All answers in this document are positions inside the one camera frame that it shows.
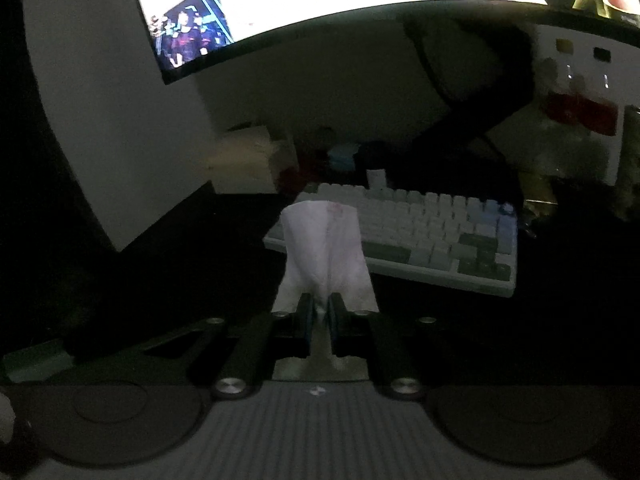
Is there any beige cardboard box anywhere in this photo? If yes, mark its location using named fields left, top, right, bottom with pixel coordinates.
left=206, top=124, right=297, bottom=194

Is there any small blue box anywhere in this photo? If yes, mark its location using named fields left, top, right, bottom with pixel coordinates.
left=329, top=141, right=362, bottom=172

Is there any white paper tissue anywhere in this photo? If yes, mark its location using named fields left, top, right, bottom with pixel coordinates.
left=270, top=200, right=380, bottom=372

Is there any white and grey keyboard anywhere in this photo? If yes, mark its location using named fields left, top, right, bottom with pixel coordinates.
left=263, top=181, right=519, bottom=298

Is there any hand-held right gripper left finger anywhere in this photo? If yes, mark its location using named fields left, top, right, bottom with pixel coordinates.
left=142, top=291, right=315, bottom=402

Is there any bottle with yellow liquid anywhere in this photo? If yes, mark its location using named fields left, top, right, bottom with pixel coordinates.
left=517, top=167, right=561, bottom=222

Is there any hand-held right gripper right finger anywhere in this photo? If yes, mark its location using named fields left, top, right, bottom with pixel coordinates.
left=327, top=291, right=482, bottom=402

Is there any white computer case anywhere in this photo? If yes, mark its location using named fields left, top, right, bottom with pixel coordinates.
left=20, top=0, right=217, bottom=252

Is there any pale green block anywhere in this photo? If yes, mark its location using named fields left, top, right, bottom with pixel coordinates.
left=2, top=339, right=77, bottom=384

